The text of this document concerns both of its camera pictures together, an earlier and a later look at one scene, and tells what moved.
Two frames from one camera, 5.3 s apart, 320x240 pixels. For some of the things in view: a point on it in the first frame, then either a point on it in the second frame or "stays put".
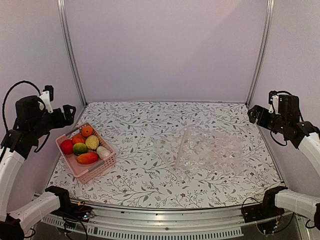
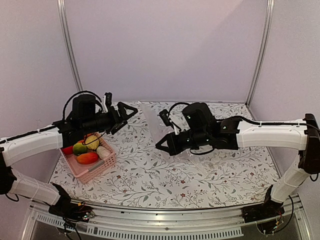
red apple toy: [67, 146] stays put
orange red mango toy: [87, 158] stays put
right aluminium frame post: [262, 51] stays put
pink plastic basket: [84, 172] stays put
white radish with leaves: [102, 152] stays put
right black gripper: [261, 122] → [173, 148]
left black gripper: [61, 121] → [123, 115]
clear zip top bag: [189, 149] → [159, 130]
